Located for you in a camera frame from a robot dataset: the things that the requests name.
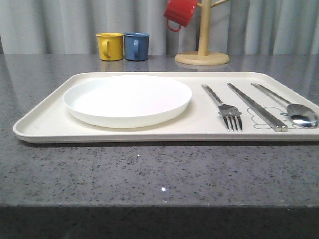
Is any silver metal fork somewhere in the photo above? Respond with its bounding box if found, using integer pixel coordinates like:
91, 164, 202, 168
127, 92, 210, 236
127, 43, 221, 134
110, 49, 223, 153
201, 84, 243, 132

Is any silver metal chopstick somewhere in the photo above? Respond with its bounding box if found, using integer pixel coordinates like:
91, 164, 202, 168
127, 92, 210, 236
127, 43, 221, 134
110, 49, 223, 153
229, 83, 289, 132
226, 83, 282, 132

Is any silver metal spoon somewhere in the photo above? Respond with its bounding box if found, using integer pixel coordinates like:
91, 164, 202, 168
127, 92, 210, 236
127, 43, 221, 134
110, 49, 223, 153
251, 83, 319, 128

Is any white round plate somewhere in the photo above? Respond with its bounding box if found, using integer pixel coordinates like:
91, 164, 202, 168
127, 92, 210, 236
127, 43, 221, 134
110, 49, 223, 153
63, 75, 192, 128

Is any cream rabbit print tray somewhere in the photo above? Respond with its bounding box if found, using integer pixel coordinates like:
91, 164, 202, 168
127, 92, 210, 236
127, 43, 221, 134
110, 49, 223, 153
13, 72, 319, 143

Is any wooden mug tree stand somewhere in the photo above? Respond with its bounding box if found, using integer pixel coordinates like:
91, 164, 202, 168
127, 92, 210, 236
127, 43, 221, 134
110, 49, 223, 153
175, 0, 230, 66

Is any blue enamel mug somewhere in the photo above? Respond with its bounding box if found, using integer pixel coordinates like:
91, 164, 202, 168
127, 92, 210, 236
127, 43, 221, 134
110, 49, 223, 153
124, 32, 150, 61

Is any yellow enamel mug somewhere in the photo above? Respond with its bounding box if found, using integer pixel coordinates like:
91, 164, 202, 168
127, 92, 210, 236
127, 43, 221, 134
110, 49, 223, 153
96, 33, 123, 61

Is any red enamel mug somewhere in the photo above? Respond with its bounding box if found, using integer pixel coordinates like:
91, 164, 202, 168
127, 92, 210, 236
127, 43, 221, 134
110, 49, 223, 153
164, 0, 198, 32

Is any grey pleated curtain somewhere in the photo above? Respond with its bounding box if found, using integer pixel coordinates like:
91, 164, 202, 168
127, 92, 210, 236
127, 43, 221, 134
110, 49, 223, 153
0, 0, 319, 55

